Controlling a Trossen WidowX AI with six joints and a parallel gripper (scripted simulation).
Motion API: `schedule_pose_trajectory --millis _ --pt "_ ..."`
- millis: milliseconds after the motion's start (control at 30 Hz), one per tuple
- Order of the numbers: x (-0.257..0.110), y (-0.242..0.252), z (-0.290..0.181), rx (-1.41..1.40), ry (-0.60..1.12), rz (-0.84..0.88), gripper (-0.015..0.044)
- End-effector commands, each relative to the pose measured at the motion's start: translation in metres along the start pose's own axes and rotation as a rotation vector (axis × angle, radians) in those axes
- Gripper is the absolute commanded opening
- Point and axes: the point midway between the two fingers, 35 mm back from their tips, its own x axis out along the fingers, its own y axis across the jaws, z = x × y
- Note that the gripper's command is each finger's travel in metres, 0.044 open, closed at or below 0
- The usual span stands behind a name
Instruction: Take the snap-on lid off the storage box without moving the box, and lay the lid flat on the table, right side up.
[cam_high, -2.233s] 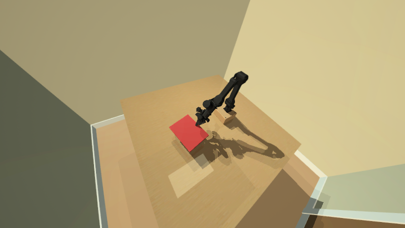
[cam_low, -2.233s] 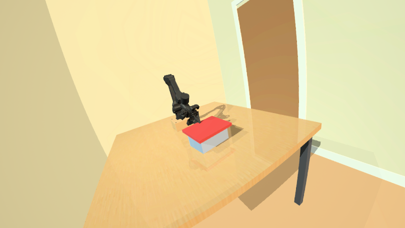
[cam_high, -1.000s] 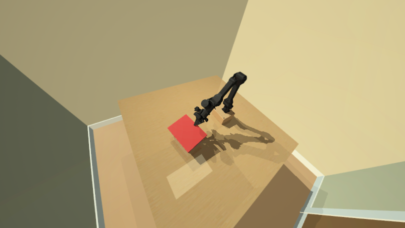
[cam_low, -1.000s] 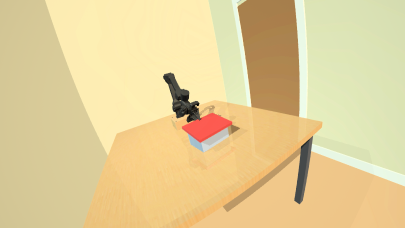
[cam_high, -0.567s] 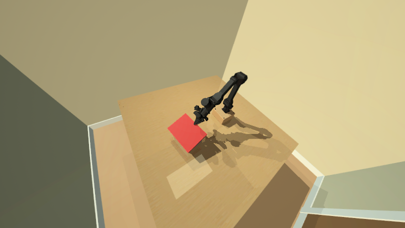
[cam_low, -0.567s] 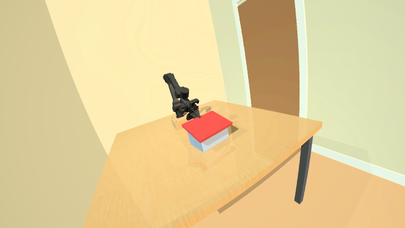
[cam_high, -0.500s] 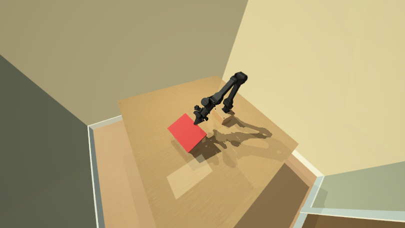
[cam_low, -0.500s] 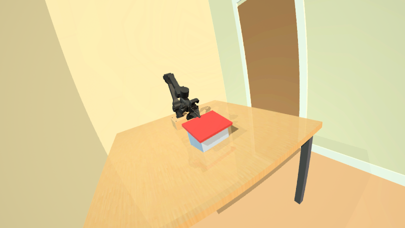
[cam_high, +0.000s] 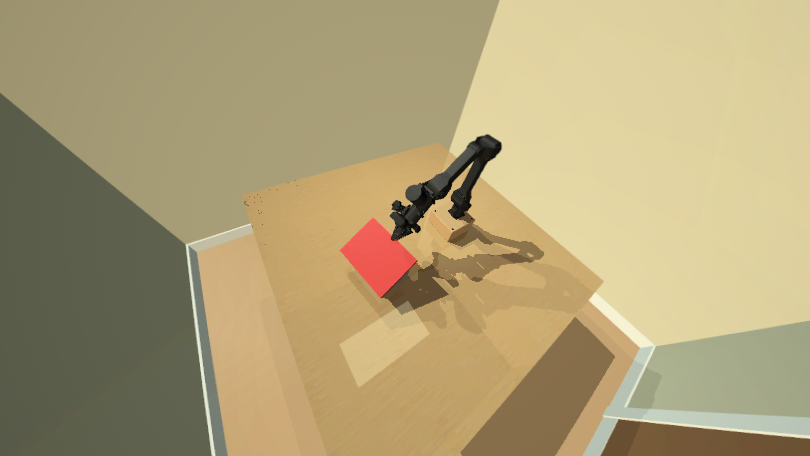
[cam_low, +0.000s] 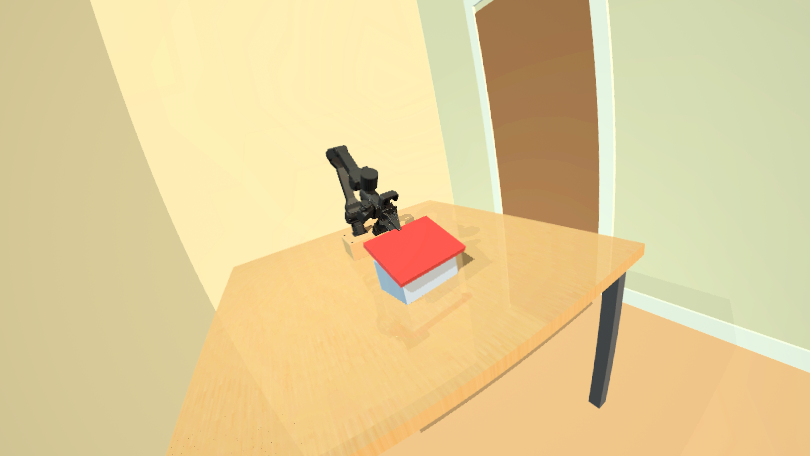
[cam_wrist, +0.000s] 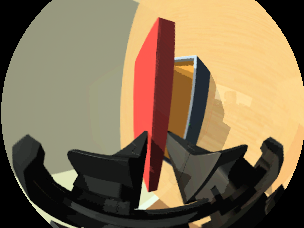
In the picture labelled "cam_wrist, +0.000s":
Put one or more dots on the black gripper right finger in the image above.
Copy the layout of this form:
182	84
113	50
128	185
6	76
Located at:
194	166

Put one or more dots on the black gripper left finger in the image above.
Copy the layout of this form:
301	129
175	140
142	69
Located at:
126	166

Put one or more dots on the open white box with orange contents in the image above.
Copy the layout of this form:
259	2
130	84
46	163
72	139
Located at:
189	97

